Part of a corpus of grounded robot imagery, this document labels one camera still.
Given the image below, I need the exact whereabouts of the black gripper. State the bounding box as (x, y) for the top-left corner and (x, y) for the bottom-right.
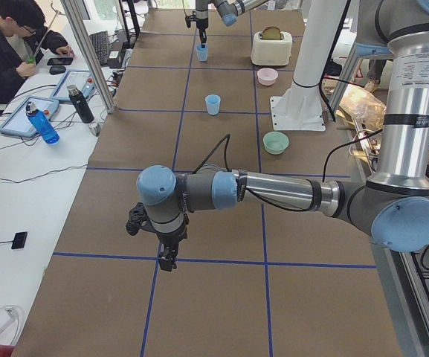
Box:
(184, 10), (209, 48)
(126, 202), (189, 271)

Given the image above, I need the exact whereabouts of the light blue cup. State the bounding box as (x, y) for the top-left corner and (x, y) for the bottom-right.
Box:
(204, 94), (221, 115)
(196, 44), (209, 62)

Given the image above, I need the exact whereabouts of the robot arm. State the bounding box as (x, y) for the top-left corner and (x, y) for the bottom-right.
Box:
(185, 0), (266, 48)
(126, 1), (429, 271)

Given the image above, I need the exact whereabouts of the bread slice in toaster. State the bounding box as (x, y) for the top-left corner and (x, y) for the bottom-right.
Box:
(260, 26), (283, 41)

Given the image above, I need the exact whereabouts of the cream toaster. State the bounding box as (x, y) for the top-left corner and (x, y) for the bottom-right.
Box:
(251, 31), (293, 66)

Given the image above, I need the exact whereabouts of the pink bowl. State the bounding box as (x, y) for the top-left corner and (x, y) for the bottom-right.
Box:
(257, 68), (279, 86)

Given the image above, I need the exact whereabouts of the black keyboard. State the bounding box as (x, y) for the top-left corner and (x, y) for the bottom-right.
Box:
(88, 30), (109, 66)

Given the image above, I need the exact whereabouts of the far teach pendant tablet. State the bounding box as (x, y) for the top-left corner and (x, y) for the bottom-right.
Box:
(51, 70), (94, 103)

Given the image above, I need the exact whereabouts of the teach pendant tablet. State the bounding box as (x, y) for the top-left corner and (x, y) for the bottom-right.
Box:
(0, 95), (60, 141)
(51, 70), (94, 103)

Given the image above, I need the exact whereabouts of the green bowl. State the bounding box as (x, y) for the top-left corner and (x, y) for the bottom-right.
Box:
(262, 131), (289, 155)

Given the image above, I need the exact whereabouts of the black thermos bottle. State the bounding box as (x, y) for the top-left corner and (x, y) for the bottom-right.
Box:
(67, 85), (94, 123)

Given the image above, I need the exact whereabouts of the small black puck device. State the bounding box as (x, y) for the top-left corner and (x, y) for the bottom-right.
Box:
(11, 231), (28, 250)

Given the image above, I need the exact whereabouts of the crumpled plastic bag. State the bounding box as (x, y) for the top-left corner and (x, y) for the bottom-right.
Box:
(340, 85), (386, 131)

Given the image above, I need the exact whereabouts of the blue water bottle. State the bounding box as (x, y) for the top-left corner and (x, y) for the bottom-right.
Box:
(25, 101), (59, 144)

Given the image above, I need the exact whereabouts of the seated person in black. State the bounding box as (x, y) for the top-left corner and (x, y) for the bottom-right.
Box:
(0, 0), (74, 104)

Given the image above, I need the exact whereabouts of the near teach pendant tablet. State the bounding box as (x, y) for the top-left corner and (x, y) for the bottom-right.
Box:
(0, 95), (60, 141)

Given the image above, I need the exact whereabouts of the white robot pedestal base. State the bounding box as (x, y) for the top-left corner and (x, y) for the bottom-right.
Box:
(271, 0), (349, 132)

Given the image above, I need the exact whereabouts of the aluminium frame post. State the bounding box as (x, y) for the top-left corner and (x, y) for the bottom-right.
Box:
(60, 0), (115, 114)

